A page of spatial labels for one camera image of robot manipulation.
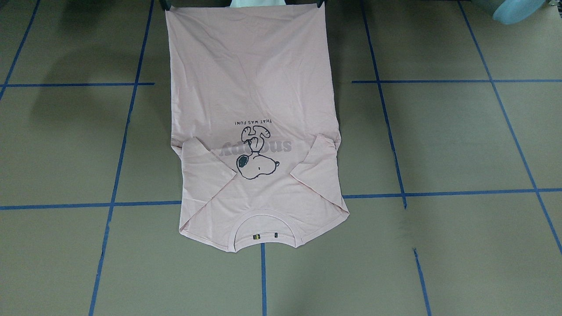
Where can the pink Snoopy t-shirt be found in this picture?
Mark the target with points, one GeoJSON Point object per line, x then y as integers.
{"type": "Point", "coordinates": [254, 124]}

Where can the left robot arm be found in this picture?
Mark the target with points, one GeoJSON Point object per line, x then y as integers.
{"type": "Point", "coordinates": [509, 12]}

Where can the white mounting column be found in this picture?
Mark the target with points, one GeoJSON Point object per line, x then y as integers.
{"type": "Point", "coordinates": [256, 3]}

